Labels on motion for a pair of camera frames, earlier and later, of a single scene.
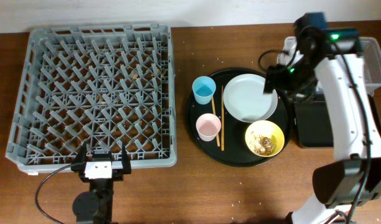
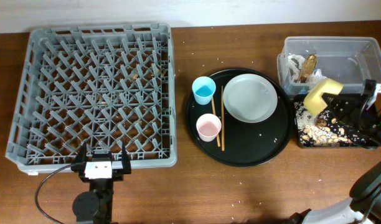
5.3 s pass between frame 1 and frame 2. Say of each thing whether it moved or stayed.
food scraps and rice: moved
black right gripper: moved
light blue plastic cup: stayed
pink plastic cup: stayed
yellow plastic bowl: moved
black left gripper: stayed
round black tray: stayed
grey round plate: stayed
